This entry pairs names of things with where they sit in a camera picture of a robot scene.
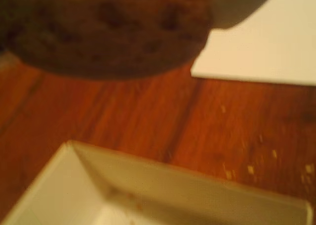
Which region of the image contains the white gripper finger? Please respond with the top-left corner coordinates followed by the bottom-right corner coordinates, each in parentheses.
top-left (209, 0), bottom-right (281, 29)

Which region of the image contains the round chocolate chip mini cookie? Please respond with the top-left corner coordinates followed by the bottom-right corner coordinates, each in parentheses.
top-left (0, 0), bottom-right (214, 82)

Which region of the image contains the white cardboard box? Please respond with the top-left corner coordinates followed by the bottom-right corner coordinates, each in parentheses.
top-left (0, 139), bottom-right (315, 225)

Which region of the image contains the white paper sheet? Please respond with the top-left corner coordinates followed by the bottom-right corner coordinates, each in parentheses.
top-left (190, 0), bottom-right (316, 87)

